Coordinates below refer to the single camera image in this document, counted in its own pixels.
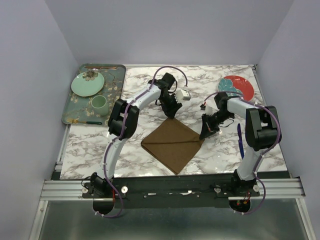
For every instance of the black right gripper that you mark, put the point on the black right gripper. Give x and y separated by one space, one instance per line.
207 128

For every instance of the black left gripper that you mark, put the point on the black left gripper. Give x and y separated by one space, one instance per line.
171 112

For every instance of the brown fabric napkin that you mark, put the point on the brown fabric napkin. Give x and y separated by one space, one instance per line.
173 144

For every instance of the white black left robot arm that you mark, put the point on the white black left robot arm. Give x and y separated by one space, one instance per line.
123 123

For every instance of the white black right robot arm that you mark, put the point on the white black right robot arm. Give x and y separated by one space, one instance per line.
262 133

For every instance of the red and teal plate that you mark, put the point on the red and teal plate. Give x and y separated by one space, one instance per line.
234 83

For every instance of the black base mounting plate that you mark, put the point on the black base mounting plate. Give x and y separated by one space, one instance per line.
168 192

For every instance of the mint green cup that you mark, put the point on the mint green cup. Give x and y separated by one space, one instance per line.
100 105

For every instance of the teal floral serving tray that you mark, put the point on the teal floral serving tray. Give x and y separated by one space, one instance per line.
80 108

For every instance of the mint green floral plate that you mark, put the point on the mint green floral plate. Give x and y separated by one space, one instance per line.
87 83

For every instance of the copper spoon on tray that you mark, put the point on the copper spoon on tray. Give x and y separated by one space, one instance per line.
101 68

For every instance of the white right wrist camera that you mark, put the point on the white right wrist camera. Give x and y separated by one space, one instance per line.
209 110

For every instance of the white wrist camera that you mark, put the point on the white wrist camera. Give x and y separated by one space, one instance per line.
209 110
182 95

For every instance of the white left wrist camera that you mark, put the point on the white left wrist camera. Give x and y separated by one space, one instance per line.
182 95

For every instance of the blue handled knife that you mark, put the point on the blue handled knife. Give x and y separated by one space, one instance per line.
240 141

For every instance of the gold fork green handle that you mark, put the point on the gold fork green handle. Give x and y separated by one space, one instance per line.
76 121

